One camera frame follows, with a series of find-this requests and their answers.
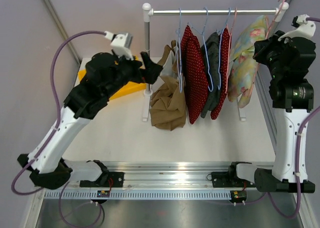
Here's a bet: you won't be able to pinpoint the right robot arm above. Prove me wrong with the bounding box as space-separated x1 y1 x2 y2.
210 30 316 194

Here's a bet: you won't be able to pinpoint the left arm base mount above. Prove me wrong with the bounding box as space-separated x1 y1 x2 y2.
79 172 125 188

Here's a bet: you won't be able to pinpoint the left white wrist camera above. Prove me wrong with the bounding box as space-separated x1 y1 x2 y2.
104 31 134 60

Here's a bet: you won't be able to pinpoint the red polka-dot skirt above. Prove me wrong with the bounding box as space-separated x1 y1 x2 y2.
210 27 231 120
180 25 209 124

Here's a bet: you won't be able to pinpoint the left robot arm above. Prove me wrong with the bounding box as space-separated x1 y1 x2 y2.
17 52 163 190

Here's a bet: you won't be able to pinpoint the yellow plastic tray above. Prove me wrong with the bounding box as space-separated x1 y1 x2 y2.
77 54 148 101

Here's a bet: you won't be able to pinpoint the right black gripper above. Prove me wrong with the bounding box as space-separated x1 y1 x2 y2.
253 31 293 80

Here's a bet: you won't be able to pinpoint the floral pastel skirt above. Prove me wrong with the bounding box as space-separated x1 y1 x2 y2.
227 15 268 108

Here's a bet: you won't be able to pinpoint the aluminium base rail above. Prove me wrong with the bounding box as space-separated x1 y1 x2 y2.
67 160 276 189

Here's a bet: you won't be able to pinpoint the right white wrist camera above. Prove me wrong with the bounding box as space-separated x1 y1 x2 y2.
278 14 320 41

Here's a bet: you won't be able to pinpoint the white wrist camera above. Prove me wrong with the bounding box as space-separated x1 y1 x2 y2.
104 31 134 60
278 14 320 41

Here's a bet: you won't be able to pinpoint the purple cable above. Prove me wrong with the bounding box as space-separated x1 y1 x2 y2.
11 30 106 225
207 17 320 220

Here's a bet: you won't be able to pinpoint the grey dotted skirt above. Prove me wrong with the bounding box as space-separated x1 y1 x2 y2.
200 32 221 118

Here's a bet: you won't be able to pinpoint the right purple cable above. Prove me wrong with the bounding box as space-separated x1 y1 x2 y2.
207 17 320 220

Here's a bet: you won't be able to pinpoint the white metal clothes rack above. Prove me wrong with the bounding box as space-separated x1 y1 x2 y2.
142 1 289 124

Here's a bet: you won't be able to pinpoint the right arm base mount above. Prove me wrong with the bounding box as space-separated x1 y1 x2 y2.
206 172 256 189

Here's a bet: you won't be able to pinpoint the white slotted cable duct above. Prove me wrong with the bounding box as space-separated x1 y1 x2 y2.
44 189 231 200

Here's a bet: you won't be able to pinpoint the pink hanger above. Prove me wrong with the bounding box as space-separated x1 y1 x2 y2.
225 7 238 94
246 0 288 97

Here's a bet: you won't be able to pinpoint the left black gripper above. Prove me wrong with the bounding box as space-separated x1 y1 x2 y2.
102 51 163 99

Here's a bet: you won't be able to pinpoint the tan skirt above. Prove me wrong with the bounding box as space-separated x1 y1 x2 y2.
149 40 187 131

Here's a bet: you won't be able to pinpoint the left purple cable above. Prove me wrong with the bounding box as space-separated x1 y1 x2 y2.
11 30 106 225

